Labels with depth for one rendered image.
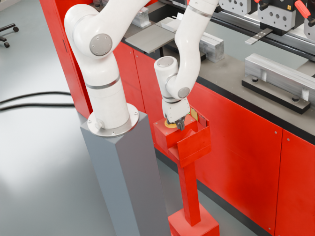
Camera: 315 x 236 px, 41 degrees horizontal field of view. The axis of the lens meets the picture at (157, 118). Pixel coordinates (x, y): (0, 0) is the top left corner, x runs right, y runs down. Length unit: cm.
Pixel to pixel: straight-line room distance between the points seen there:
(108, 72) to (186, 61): 27
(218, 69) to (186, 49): 51
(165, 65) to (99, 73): 26
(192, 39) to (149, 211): 76
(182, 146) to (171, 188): 90
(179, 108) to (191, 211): 71
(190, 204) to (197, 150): 42
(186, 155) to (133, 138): 32
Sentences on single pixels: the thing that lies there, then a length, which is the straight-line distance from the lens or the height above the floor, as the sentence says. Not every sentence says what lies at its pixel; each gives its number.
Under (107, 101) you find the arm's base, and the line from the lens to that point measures 140.
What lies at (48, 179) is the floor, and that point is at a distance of 286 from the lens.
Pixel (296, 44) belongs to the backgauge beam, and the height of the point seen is 94.
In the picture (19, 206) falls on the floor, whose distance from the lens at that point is 278.
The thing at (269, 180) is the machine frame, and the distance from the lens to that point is 194.
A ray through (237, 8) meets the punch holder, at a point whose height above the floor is 120.
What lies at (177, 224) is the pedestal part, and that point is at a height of 12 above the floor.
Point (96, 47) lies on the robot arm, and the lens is 123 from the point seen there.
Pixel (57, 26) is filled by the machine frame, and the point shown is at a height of 79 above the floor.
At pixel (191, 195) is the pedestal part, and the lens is 205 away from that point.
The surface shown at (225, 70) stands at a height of 87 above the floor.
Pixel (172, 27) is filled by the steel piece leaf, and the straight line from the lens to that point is 199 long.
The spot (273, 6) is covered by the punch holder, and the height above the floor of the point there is 125.
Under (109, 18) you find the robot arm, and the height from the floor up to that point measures 142.
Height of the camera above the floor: 195
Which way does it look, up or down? 40 degrees down
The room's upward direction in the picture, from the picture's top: 10 degrees counter-clockwise
